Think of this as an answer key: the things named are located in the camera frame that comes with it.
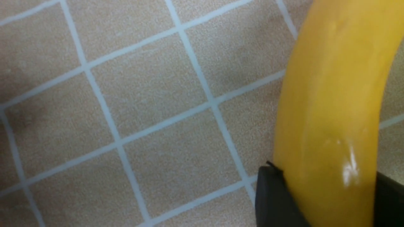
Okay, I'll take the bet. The yellow toy banana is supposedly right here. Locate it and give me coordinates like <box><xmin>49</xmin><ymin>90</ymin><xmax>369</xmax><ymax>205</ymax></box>
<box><xmin>274</xmin><ymin>0</ymin><xmax>404</xmax><ymax>227</ymax></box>

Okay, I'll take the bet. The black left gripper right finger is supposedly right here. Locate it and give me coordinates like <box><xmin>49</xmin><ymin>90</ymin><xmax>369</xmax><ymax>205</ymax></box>
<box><xmin>374</xmin><ymin>172</ymin><xmax>404</xmax><ymax>227</ymax></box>

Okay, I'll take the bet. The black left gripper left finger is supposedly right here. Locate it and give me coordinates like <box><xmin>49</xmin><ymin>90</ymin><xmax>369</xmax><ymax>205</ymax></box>
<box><xmin>254</xmin><ymin>161</ymin><xmax>310</xmax><ymax>227</ymax></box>

